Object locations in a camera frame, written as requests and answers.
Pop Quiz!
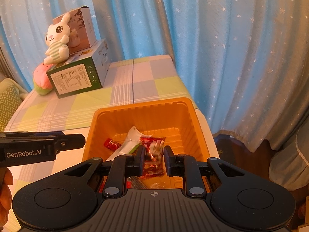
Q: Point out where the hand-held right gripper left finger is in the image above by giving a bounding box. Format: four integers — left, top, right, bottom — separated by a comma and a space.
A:
57, 145, 146, 198

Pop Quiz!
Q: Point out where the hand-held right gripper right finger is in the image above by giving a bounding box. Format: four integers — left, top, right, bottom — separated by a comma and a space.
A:
163, 146, 250, 197

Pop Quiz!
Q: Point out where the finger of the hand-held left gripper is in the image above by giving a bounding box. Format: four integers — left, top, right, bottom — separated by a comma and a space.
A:
53, 134, 86, 154
0, 131, 65, 141

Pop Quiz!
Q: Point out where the long red foil snack packet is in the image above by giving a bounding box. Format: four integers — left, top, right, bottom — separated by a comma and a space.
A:
140, 136, 167, 177

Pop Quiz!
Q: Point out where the silver snack packet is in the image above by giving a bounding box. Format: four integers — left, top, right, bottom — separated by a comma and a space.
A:
106, 126, 153, 161

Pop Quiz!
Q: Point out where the small red candy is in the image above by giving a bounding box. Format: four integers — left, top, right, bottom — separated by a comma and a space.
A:
104, 138, 122, 150

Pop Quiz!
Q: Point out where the orange plastic tray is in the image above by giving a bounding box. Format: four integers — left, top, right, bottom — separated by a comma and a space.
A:
82, 97, 210, 190

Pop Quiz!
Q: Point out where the person's left hand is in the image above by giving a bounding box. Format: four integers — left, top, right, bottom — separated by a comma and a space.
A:
0, 168, 14, 214

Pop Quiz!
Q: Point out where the green chevron pillow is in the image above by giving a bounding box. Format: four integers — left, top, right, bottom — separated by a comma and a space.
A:
0, 89, 24, 132

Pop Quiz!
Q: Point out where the pink star plush toy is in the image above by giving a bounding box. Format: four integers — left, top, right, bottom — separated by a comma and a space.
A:
33, 63, 53, 95

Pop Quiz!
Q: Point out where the green printed cardboard box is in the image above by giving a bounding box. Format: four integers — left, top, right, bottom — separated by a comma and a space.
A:
46, 38, 111, 99

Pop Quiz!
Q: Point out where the grey curtain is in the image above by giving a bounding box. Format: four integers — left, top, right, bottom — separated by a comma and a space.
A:
0, 46, 15, 83

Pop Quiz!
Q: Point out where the white rabbit plush toy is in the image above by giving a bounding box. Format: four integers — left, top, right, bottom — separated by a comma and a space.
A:
44, 13, 71, 65

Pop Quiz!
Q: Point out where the grey white cardboard box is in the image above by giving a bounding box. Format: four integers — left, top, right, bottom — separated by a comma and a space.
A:
52, 5, 95, 54

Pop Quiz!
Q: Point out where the pale lace-trimmed cloth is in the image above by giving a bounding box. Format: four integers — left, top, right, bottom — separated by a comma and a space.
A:
269, 125, 309, 192

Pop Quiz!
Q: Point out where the blue star curtain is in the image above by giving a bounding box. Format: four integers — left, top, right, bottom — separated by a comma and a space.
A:
0, 0, 309, 151

